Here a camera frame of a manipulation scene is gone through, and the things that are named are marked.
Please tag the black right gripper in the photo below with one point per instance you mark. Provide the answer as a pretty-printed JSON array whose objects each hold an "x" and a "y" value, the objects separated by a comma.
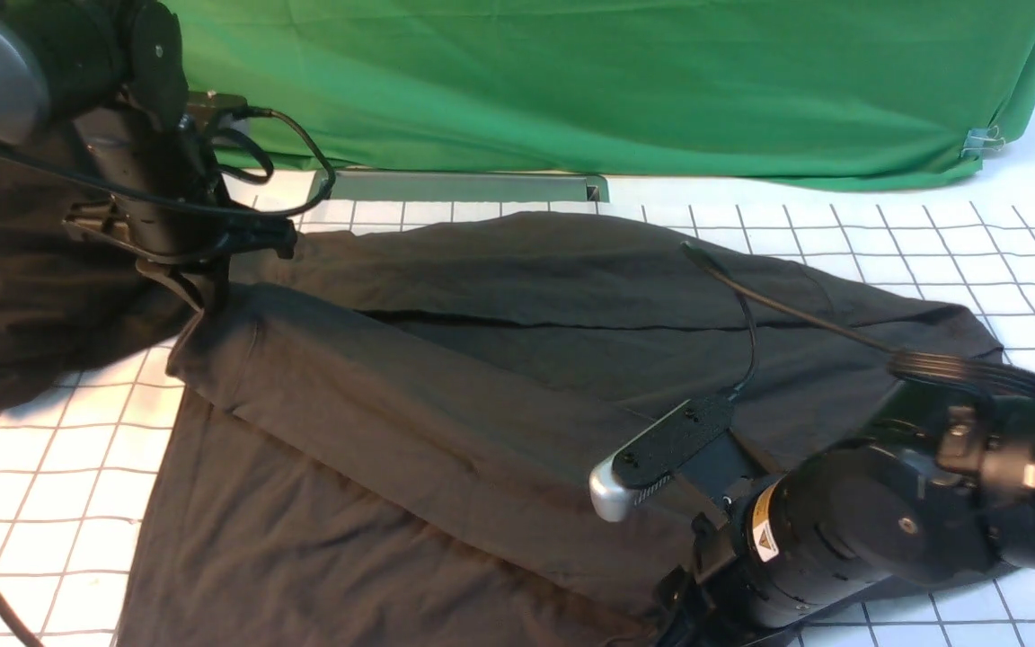
[{"x": 727, "y": 597}]

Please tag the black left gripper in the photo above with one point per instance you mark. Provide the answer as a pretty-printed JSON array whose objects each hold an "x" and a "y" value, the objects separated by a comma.
[{"x": 188, "y": 248}]

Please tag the gray long-sleeve top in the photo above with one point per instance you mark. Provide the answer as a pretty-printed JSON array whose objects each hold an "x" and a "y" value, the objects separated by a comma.
[{"x": 386, "y": 441}]

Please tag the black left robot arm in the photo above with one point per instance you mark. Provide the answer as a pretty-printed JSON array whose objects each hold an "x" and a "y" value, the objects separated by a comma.
[{"x": 95, "y": 92}]

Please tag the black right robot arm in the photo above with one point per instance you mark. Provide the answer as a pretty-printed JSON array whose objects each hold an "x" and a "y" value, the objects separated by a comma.
[{"x": 937, "y": 483}]

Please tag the gray metal table slot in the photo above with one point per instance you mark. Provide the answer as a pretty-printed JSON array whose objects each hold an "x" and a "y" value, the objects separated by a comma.
[{"x": 370, "y": 185}]

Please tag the black crumpled garment pile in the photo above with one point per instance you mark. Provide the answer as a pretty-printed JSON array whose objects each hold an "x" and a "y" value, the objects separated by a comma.
[{"x": 66, "y": 306}]

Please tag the silver binder clip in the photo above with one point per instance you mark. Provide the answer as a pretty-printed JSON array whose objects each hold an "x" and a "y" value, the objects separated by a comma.
[{"x": 981, "y": 141}]

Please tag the green backdrop cloth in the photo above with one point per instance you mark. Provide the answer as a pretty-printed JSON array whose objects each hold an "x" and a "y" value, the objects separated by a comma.
[{"x": 830, "y": 95}]

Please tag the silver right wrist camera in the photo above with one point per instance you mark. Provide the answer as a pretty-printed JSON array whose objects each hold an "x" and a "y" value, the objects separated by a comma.
[{"x": 625, "y": 479}]

